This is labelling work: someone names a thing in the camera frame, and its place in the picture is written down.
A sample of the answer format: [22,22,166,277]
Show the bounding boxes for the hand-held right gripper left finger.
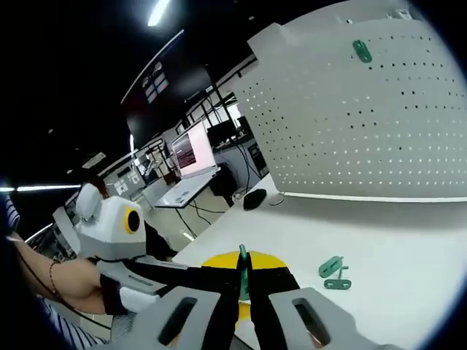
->
[109,251,244,350]

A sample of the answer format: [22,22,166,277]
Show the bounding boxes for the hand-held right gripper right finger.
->
[244,251,369,350]

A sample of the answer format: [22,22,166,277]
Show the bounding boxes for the green hook assembly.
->
[317,255,344,279]
[239,244,252,303]
[323,265,353,290]
[352,39,373,63]

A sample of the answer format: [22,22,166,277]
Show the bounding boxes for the white perforated mounting plate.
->
[233,7,467,205]

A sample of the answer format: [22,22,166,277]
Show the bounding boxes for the person's arm, striped sleeve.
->
[0,192,110,350]

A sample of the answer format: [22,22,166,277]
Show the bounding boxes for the white laptop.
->
[155,129,222,209]

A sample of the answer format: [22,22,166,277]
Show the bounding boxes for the black computer mouse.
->
[243,188,268,211]

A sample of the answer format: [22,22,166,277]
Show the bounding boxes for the ceiling light strip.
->
[147,0,171,26]

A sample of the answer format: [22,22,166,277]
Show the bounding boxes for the beaded bracelet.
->
[49,258,61,296]

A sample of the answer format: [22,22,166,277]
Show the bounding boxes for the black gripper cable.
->
[5,235,112,331]

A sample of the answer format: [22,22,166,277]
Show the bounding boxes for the wall screen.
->
[140,61,172,105]

